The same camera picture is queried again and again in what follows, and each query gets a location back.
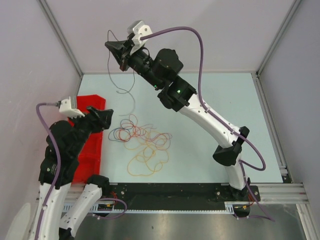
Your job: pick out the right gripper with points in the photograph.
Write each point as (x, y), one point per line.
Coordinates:
(124, 59)

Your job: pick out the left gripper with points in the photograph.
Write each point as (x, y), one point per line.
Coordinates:
(98, 124)

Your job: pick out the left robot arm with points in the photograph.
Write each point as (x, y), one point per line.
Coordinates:
(65, 142)

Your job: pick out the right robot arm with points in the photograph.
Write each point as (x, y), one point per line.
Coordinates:
(162, 72)

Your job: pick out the red plastic bin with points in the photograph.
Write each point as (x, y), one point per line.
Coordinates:
(90, 156)

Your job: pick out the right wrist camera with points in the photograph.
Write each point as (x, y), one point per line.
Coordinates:
(139, 29)

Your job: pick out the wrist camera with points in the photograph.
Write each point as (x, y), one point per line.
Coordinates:
(139, 29)
(68, 107)

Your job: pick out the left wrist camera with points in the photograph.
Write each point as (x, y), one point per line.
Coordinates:
(68, 107)

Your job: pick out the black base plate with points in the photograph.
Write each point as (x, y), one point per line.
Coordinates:
(176, 196)

